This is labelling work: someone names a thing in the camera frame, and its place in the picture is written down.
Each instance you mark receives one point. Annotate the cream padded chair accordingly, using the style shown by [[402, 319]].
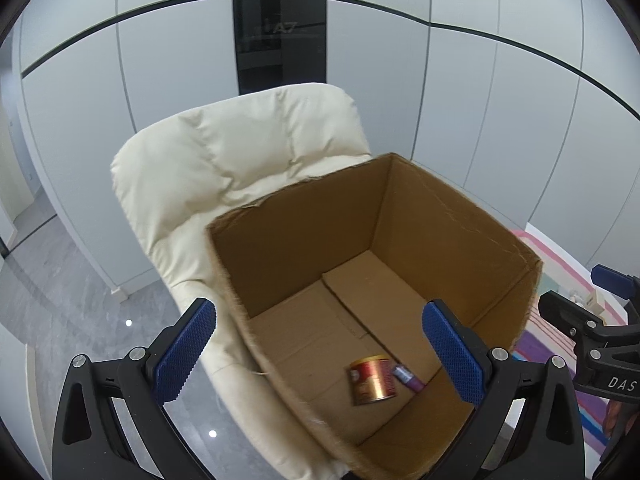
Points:
[[225, 150]]

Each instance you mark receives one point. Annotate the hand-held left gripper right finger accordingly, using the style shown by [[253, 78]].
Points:
[[452, 355]]

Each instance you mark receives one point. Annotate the white table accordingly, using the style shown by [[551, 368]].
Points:
[[550, 239]]

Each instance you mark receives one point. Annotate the person's right hand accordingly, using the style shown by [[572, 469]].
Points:
[[615, 417]]

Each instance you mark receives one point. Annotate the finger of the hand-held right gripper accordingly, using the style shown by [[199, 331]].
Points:
[[617, 280], [570, 312]]

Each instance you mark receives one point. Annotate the small purple tube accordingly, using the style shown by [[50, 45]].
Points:
[[411, 380]]

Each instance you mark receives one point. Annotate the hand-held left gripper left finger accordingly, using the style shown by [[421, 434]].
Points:
[[185, 355]]

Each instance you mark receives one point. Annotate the red and gold tin can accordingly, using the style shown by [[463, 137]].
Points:
[[372, 380]]

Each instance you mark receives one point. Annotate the dark glass door panel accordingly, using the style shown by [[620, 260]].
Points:
[[280, 35]]

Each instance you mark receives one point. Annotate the brown cardboard box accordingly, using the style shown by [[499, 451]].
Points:
[[300, 240]]

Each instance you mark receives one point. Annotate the pastel striped cloth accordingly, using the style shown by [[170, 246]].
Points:
[[555, 266]]

